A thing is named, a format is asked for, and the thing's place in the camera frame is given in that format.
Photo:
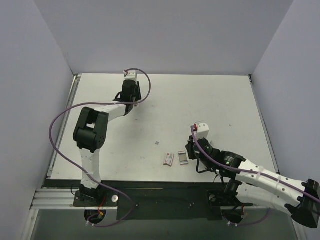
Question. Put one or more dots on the red white staple box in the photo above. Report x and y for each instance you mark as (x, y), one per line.
(168, 160)

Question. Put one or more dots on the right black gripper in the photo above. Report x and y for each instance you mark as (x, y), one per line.
(191, 147)

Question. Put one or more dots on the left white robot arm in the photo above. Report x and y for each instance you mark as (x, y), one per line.
(90, 135)

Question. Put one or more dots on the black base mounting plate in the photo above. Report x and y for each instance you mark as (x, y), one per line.
(160, 201)

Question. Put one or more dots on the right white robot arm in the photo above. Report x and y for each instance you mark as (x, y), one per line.
(250, 183)

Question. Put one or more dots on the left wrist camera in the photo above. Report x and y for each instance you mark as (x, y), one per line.
(130, 75)

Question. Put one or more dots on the aluminium frame rail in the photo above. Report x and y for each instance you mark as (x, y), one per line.
(59, 198)

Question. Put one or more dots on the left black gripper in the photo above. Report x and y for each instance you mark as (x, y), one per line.
(130, 88)

